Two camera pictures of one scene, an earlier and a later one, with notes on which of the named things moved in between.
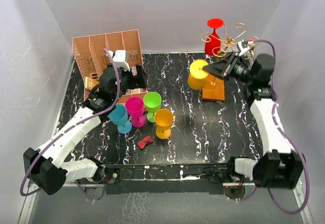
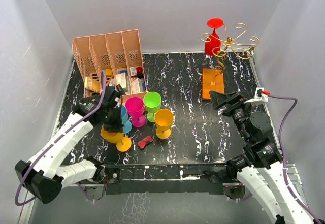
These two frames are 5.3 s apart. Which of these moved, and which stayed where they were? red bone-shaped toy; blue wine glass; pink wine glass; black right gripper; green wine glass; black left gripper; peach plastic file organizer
Moved: black left gripper; black right gripper
Stayed: green wine glass; red bone-shaped toy; peach plastic file organizer; pink wine glass; blue wine glass
